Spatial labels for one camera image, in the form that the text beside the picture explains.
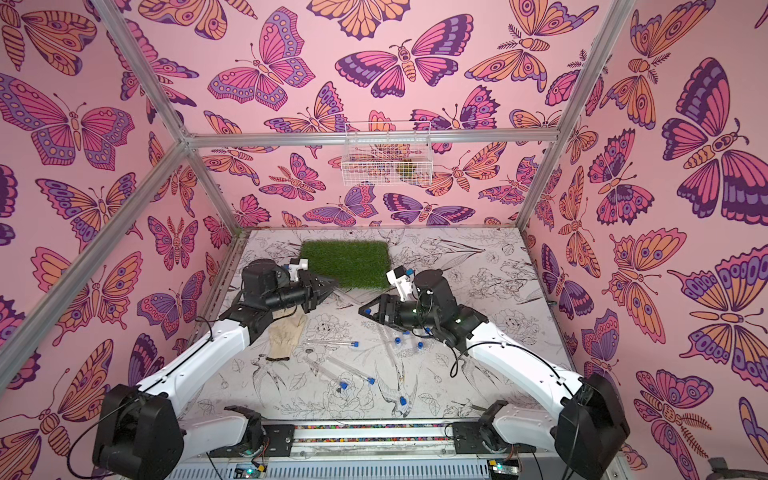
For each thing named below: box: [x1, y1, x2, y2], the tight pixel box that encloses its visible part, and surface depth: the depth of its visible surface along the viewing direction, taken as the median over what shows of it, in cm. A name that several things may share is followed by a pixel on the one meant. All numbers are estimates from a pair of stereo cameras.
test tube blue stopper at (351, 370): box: [325, 356, 377, 385], surface depth 87 cm
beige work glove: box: [266, 305, 308, 361], surface depth 91 cm
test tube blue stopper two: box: [380, 329, 407, 406], surface depth 87 cm
